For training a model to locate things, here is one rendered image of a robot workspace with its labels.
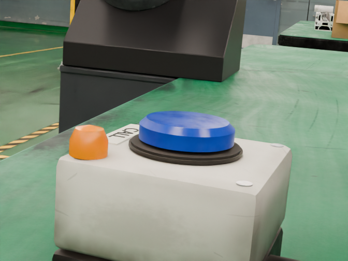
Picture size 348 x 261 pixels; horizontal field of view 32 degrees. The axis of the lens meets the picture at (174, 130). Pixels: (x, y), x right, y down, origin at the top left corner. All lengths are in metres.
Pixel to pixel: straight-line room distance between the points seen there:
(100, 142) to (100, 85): 0.75
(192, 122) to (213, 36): 0.70
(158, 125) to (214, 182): 0.04
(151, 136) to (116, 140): 0.03
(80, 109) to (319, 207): 0.66
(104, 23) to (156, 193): 0.78
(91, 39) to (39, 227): 0.67
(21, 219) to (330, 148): 0.31
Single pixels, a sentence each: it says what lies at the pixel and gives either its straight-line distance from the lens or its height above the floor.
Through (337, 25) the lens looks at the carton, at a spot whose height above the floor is 0.83.
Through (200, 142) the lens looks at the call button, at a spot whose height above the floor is 0.85.
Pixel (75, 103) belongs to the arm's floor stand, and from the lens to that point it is 1.00.
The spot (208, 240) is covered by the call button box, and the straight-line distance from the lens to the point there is 0.22.
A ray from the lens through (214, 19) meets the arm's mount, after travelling 0.96.
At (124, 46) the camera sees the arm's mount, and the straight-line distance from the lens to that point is 0.95.
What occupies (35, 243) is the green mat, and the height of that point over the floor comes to 0.78.
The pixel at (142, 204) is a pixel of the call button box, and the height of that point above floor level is 0.83.
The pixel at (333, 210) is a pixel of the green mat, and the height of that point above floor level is 0.78.
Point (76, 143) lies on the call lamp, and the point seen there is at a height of 0.85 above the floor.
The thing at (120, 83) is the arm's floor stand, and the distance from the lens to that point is 0.96.
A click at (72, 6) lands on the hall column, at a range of 6.84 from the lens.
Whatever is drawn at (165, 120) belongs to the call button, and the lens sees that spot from 0.24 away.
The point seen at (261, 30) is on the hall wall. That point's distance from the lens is 11.45.
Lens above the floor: 0.90
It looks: 13 degrees down
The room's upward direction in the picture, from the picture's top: 4 degrees clockwise
